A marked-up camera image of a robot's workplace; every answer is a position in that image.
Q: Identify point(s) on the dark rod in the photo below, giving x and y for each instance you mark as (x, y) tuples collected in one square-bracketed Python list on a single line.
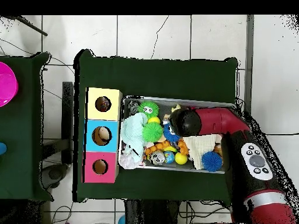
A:
[(30, 26)]

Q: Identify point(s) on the globe print ball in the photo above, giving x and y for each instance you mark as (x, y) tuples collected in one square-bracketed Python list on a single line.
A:
[(169, 157)]

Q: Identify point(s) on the shallow grey mesh bin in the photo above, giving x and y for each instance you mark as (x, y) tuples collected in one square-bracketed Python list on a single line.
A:
[(163, 105)]

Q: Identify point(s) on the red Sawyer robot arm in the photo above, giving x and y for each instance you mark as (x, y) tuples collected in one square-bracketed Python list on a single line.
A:
[(217, 121)]

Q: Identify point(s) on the pink plastic bowl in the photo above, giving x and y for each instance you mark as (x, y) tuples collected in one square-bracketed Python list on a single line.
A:
[(7, 86)]

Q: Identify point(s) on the blue spiky googly-eyed ball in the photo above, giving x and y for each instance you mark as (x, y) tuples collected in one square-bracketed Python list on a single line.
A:
[(212, 161), (169, 136)]

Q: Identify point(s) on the yellow foam toy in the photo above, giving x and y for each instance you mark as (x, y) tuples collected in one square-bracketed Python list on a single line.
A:
[(175, 108)]

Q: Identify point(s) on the wooden box with three holes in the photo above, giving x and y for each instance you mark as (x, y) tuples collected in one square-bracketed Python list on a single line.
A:
[(112, 112)]

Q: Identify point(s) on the grey stand foot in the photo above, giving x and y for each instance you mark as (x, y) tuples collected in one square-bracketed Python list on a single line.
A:
[(55, 175)]

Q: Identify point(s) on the green spiky googly-eyed ball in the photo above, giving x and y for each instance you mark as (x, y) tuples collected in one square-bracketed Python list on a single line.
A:
[(149, 109)]

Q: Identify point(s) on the black upright panel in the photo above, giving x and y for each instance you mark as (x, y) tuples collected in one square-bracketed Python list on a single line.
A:
[(67, 116)]

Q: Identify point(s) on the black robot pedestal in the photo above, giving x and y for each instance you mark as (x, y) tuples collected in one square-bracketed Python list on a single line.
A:
[(151, 212)]

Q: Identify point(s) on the cream knitted cloth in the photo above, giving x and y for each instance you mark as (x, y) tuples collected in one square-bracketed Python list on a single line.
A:
[(201, 147)]

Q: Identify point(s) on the blue round object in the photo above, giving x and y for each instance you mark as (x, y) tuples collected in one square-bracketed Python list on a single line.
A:
[(2, 148)]

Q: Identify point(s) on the yellow ball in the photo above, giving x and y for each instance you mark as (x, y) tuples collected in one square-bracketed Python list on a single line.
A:
[(154, 120)]

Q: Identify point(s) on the dark green table cloth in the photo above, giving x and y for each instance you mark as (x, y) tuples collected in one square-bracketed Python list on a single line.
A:
[(163, 77), (21, 140)]

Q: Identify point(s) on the mint knitted cloth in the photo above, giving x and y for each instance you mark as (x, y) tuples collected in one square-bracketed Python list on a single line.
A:
[(132, 133)]

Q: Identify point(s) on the crushed silver can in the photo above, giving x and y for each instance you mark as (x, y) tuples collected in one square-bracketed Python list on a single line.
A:
[(157, 158)]

